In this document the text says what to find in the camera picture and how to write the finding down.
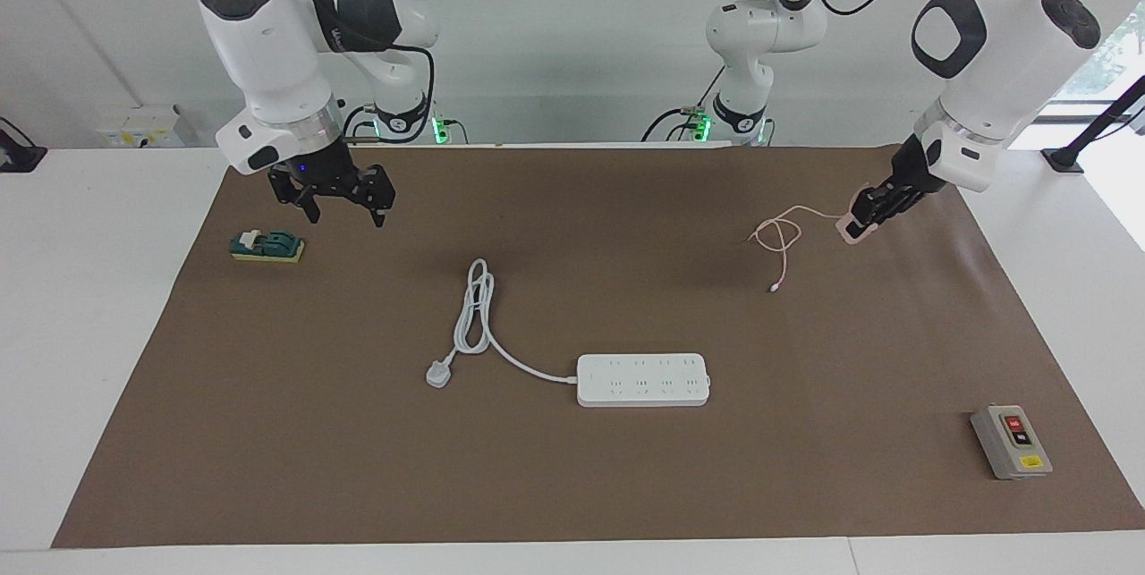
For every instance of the bright window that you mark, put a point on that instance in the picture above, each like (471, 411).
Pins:
(1118, 56)

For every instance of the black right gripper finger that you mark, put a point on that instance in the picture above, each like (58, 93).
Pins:
(377, 192)
(300, 202)

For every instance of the pink charger adapter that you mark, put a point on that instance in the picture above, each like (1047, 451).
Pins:
(850, 231)

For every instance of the white power strip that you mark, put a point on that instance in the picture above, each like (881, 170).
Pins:
(644, 380)

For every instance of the black clamp stand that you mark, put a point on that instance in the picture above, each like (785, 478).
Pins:
(18, 155)

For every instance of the brown table mat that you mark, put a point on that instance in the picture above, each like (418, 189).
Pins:
(626, 486)

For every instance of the white wall socket box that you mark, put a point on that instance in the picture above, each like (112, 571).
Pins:
(143, 128)

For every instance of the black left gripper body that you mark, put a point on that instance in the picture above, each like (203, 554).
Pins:
(912, 177)

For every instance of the grey on-off switch box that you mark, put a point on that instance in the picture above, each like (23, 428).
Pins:
(1011, 443)

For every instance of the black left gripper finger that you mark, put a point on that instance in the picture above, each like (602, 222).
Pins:
(884, 217)
(869, 207)

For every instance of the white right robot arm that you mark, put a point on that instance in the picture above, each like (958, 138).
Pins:
(268, 47)

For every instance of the black angled stand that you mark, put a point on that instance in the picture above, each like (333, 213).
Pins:
(1064, 159)

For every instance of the green knife switch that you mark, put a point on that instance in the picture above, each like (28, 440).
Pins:
(268, 246)

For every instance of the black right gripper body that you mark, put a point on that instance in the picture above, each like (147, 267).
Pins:
(322, 173)

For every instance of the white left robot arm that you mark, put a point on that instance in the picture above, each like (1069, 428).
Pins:
(993, 83)

